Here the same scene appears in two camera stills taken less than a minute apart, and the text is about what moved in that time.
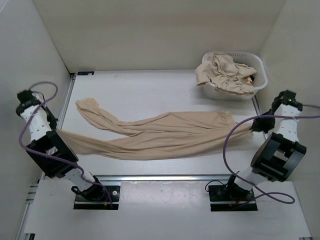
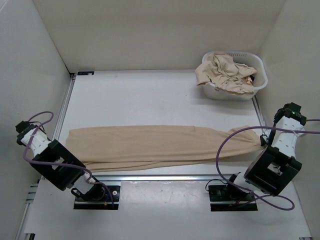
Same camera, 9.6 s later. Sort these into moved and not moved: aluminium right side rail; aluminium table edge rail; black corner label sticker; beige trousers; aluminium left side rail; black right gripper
Moved: beige trousers; black right gripper
Not moved: black corner label sticker; aluminium right side rail; aluminium table edge rail; aluminium left side rail
